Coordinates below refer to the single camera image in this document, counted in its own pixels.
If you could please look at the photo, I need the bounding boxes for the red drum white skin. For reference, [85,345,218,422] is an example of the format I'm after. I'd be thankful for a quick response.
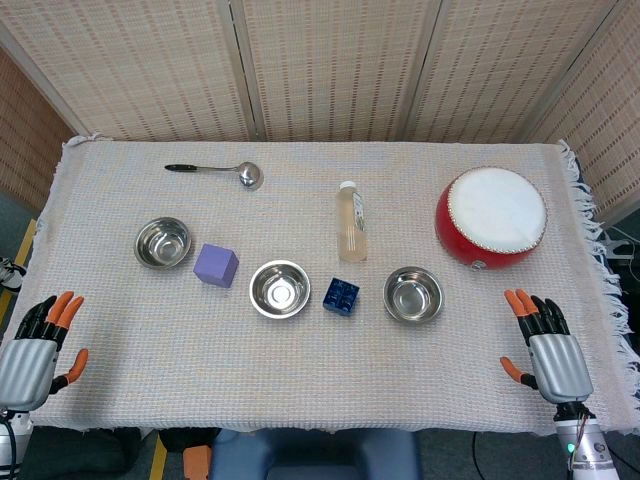
[433,166,549,272]

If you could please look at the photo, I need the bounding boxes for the beige woven folding screen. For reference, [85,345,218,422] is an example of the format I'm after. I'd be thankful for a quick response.
[0,0,640,226]

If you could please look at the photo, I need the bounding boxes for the steel ladle black handle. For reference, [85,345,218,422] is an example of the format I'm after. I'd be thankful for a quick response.
[164,160,264,190]

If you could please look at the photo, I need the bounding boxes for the blue plastic building block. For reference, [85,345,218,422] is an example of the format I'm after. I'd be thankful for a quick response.
[321,277,361,315]

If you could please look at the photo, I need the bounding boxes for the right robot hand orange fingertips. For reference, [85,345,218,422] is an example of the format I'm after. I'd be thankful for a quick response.
[499,288,595,405]

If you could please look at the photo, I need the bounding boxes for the black cable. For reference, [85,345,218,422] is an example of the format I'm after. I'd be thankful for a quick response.
[471,430,490,479]

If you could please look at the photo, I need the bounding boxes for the clear plastic drink bottle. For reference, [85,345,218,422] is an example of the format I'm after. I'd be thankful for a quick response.
[337,180,370,263]

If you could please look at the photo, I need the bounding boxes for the purple foam cube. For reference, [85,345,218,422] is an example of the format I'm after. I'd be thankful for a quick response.
[192,242,240,290]

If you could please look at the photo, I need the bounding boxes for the woven fringed tablecloth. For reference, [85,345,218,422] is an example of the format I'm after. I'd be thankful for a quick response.
[0,132,640,437]

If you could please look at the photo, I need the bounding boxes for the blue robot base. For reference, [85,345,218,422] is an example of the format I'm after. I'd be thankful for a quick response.
[207,428,424,480]

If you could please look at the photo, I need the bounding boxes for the stainless steel bowl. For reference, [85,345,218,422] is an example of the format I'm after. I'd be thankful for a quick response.
[248,259,312,319]
[133,216,193,271]
[382,266,445,322]

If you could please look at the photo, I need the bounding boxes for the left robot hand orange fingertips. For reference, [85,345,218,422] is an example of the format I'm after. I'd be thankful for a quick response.
[0,291,90,412]

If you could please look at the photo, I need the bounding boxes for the orange block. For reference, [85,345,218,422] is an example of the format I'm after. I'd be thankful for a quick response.
[182,444,215,480]

